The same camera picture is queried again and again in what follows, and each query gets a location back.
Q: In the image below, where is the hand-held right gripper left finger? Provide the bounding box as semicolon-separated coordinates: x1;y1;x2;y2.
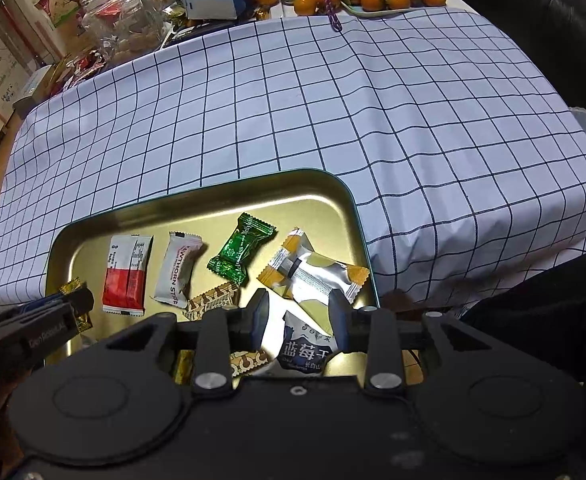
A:
106;288;270;394

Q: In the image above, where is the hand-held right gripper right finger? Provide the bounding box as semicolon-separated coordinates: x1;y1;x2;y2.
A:
327;290;496;394

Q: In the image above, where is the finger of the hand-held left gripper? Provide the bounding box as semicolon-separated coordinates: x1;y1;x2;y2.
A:
66;286;95;318
0;294;71;315

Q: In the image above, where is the gold foil candy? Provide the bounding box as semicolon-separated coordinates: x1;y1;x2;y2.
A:
170;350;196;386
58;277;94;334

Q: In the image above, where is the yellow and silver snack packet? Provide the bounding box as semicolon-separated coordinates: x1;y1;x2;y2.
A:
269;227;319;291
257;252;371;322

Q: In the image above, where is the dark blue berry packet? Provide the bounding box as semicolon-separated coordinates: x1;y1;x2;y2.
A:
275;310;335;374

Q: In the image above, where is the brown patterned snack packet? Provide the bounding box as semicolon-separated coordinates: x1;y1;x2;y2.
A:
229;349;270;377
183;281;240;321

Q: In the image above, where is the red and white snack packet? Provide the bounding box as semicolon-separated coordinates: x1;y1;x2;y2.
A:
102;234;154;315

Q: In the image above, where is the small green candy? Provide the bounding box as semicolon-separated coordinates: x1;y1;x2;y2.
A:
206;212;278;289

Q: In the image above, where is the white printed snack bar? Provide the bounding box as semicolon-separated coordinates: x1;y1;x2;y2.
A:
151;231;209;309

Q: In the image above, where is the gold metal tray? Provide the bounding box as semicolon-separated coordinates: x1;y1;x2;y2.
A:
44;169;381;386

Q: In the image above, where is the blue checked tablecloth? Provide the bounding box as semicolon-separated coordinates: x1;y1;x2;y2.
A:
0;10;586;311

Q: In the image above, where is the grey green cardboard box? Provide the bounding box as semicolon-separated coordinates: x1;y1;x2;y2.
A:
13;62;74;117

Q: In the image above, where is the heap of red packets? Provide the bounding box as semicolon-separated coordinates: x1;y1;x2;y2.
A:
62;49;110;87

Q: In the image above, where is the clear glass jar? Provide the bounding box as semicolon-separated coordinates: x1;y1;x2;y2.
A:
80;0;166;64

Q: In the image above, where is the box with tree print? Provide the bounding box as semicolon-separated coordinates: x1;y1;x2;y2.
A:
34;0;82;29

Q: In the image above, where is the pale fruit plate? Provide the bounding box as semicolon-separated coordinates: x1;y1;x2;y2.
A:
340;0;425;19

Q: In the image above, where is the black sofa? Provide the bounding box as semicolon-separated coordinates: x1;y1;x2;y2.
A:
413;0;586;128

